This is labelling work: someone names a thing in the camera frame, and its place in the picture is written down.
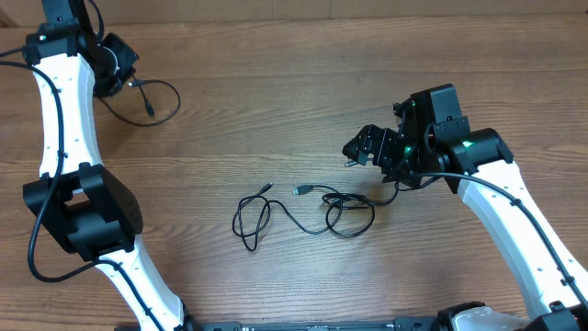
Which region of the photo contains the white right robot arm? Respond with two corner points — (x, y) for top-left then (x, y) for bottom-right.
(342, 86), (587, 330)

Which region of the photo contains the black short usb cable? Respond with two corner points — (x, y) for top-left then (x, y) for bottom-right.
(96, 78), (182, 128)

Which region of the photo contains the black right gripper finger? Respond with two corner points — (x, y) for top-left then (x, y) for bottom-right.
(342, 137), (374, 165)
(356, 124), (382, 141)

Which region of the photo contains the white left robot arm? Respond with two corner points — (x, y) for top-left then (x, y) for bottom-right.
(23, 10), (194, 330)

